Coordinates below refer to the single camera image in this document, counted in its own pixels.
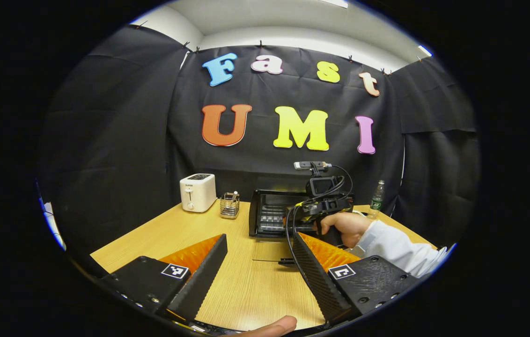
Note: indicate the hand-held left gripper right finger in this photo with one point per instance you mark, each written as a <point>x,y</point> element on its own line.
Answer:
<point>319,276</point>

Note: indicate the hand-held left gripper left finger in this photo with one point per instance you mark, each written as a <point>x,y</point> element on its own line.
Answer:
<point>202,276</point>

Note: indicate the black backdrop cloth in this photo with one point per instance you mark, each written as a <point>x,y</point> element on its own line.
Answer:
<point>106,140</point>

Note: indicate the ceiling light panel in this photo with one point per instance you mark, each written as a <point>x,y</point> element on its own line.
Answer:
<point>335,2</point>
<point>425,50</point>

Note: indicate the clear plastic water bottle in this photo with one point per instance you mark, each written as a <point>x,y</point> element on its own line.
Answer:
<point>377,201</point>

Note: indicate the black electric oven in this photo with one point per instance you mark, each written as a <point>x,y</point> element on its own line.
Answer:
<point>269,215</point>

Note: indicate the white toaster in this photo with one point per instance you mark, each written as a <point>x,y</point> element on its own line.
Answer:
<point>197,193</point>

